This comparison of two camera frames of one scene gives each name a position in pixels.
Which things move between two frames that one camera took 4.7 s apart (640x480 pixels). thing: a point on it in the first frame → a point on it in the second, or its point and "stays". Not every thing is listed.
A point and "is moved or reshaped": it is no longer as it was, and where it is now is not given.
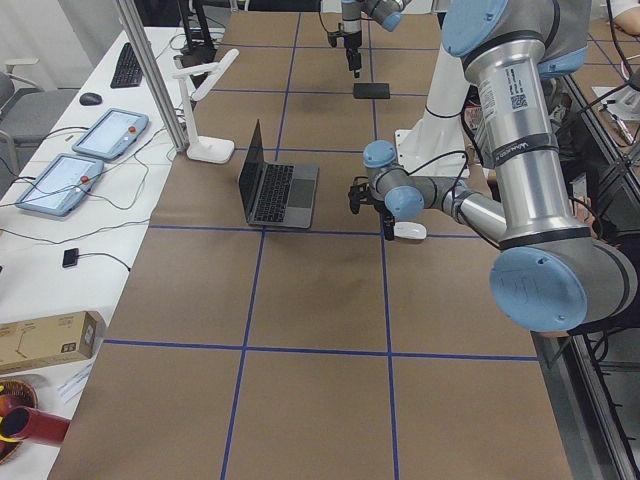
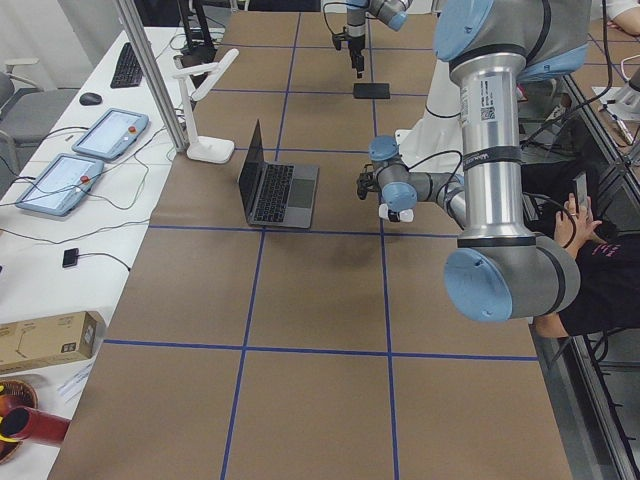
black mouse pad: (371, 91) stays
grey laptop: (275, 194) stays
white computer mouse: (410, 230) is moved or reshaped
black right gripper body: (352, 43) stays
